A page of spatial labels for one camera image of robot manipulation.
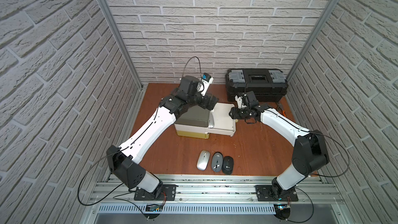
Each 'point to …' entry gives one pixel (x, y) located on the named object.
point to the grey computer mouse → (217, 162)
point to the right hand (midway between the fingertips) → (235, 113)
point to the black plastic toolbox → (269, 85)
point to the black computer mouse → (228, 165)
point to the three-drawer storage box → (193, 123)
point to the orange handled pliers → (280, 108)
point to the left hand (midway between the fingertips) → (214, 93)
